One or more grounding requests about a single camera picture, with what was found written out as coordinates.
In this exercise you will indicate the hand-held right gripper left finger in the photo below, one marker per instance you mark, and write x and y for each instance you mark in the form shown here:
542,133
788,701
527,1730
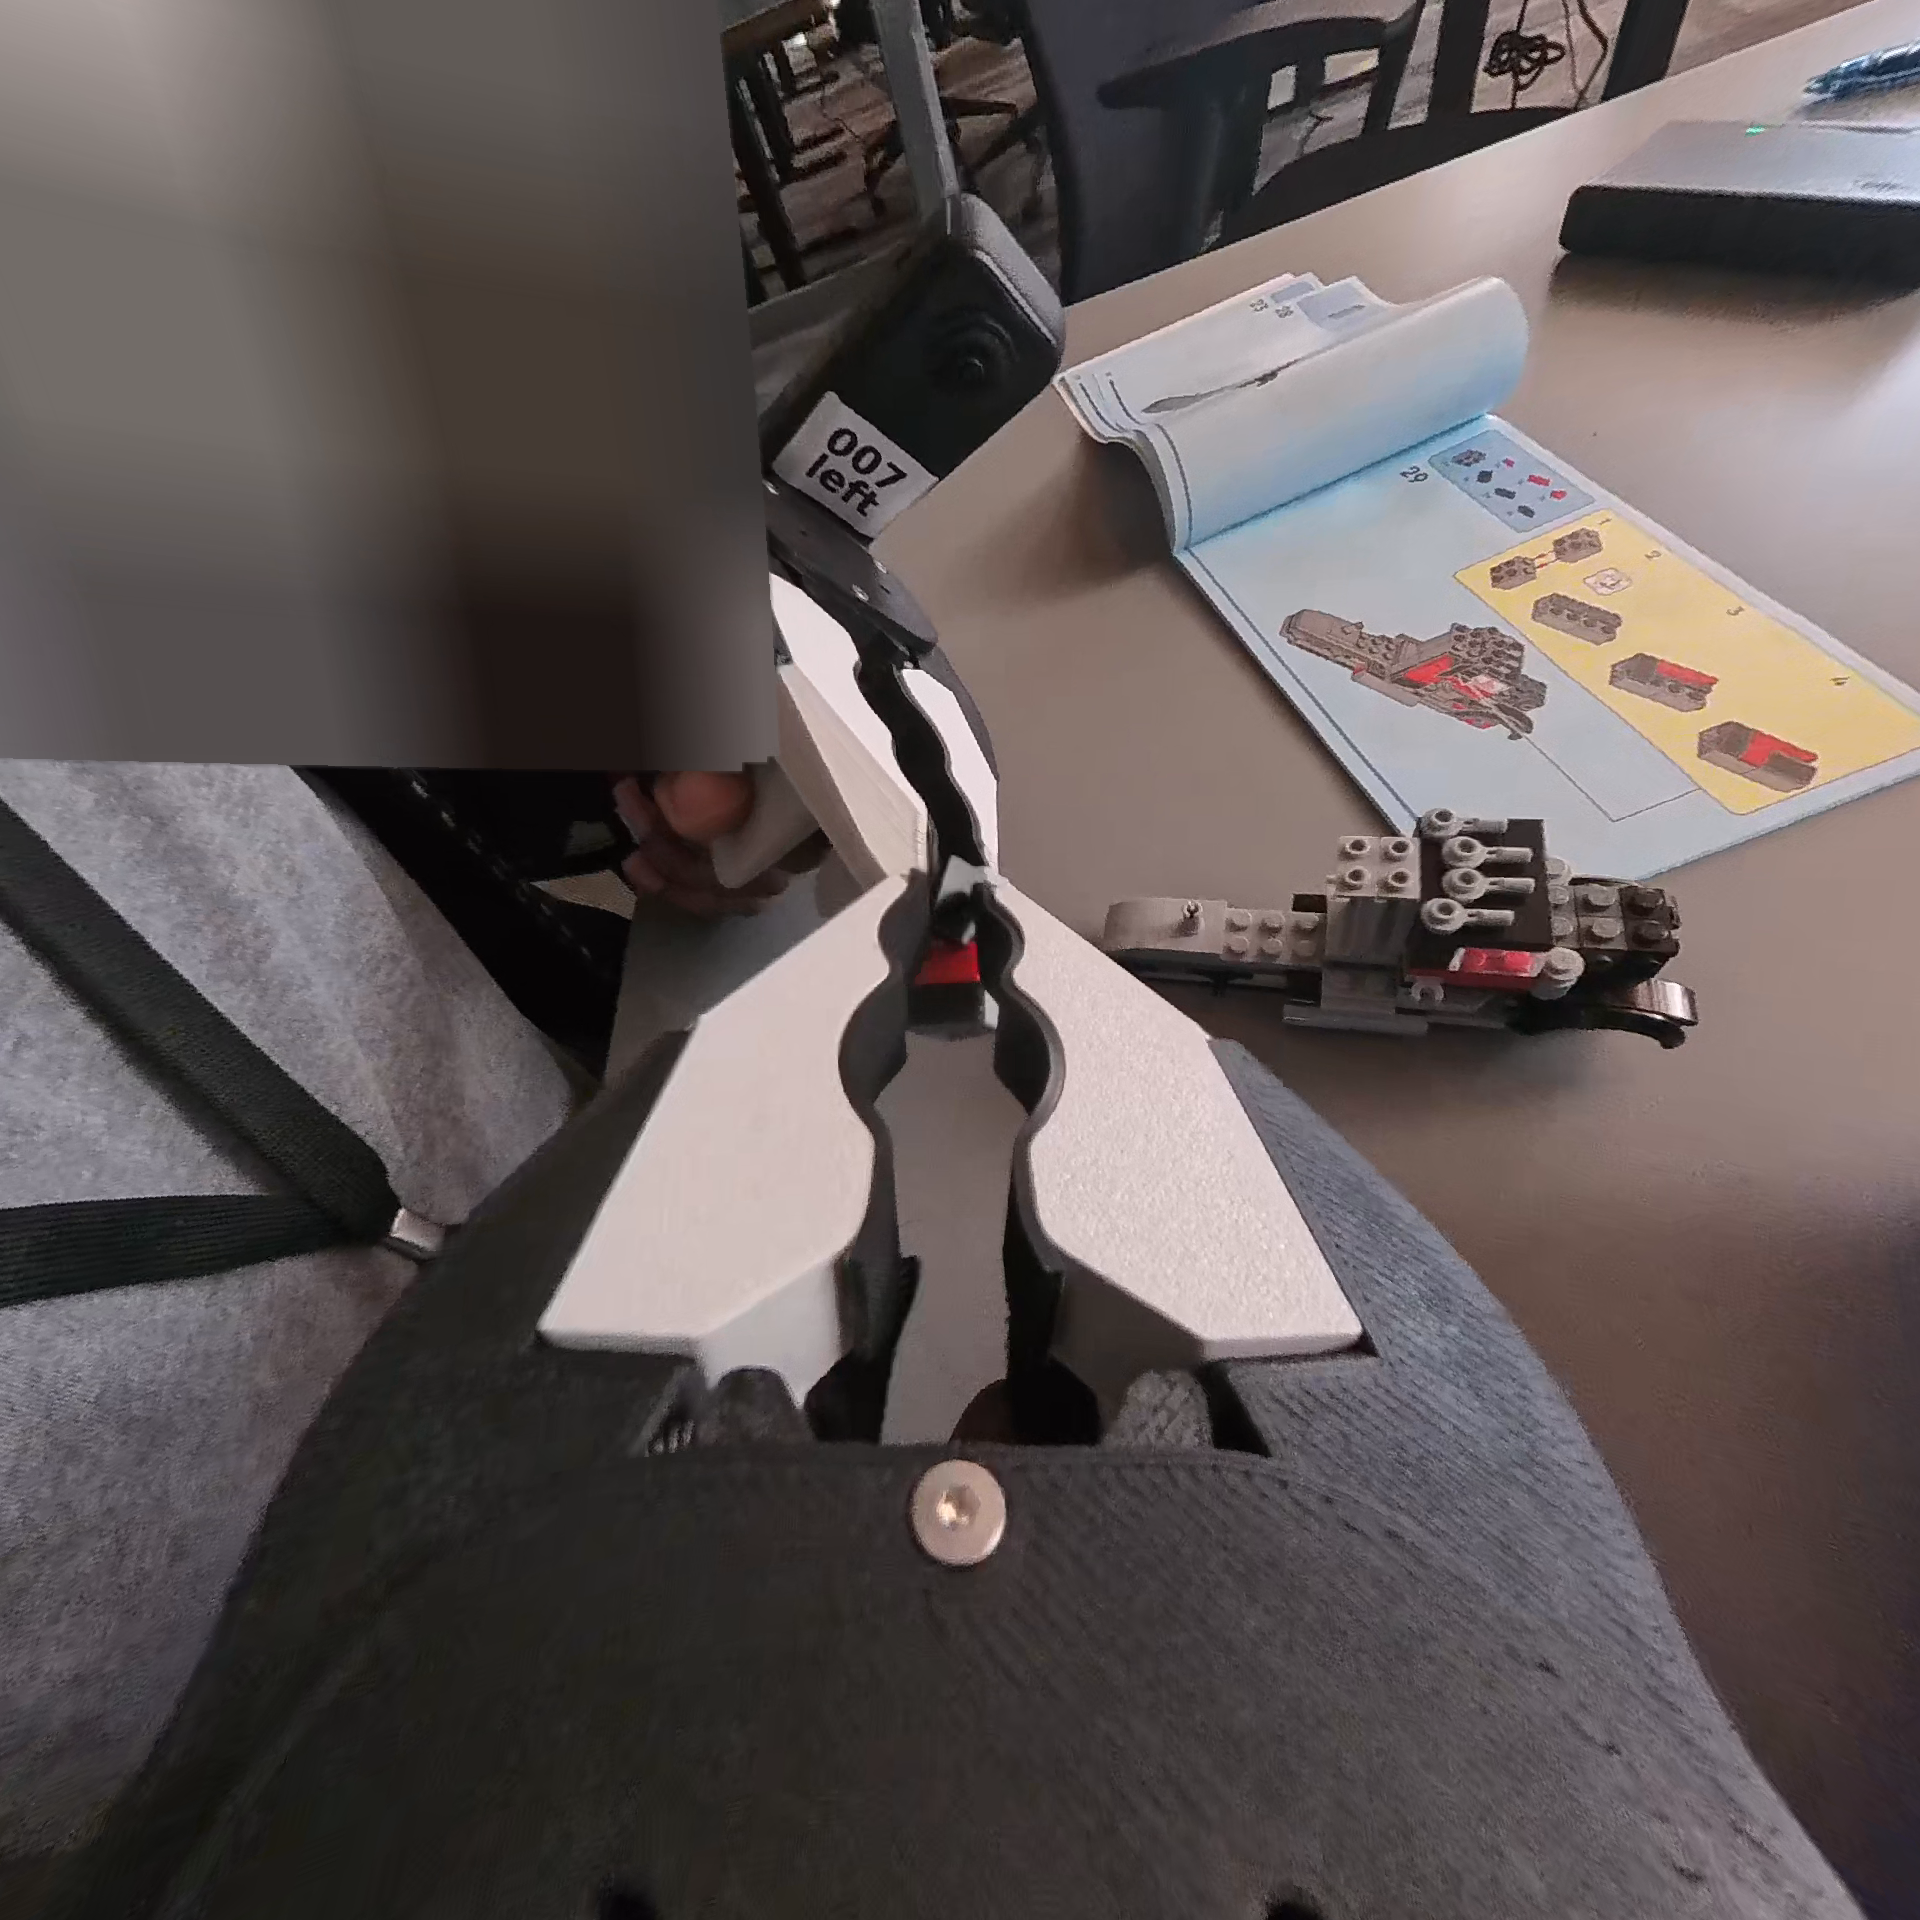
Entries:
706,1202

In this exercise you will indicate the brick instruction booklet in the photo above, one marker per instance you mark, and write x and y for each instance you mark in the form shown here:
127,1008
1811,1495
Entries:
1350,452

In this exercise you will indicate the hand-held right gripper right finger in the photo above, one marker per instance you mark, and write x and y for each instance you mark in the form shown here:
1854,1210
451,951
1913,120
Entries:
1185,1202

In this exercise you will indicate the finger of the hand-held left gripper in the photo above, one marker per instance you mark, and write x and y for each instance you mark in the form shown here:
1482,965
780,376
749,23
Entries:
961,764
850,735

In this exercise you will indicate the blue pen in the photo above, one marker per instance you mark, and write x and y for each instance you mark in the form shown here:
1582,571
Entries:
1868,72

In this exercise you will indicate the dark grey office chair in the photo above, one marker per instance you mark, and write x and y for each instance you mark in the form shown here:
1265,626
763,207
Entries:
1142,135

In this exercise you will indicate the person's left hand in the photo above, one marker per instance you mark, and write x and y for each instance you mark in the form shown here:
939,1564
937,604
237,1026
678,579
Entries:
676,839

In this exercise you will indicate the grey desk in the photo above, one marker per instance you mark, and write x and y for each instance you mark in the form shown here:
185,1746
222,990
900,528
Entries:
1501,1202

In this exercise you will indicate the black silver power bank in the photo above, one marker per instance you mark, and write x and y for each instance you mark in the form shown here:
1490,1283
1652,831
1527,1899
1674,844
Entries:
1740,195

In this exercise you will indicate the small black red brick assembly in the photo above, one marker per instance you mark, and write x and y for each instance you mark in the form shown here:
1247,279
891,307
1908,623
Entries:
950,967

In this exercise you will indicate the grey black toy brick truck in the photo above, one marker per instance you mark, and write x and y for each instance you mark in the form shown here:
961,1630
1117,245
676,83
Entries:
1350,931

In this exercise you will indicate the person's grey sweater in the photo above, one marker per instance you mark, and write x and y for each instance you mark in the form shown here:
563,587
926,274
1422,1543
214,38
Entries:
150,1424

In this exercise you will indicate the grey utility cart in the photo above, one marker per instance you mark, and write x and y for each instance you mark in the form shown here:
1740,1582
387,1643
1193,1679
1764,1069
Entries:
916,120

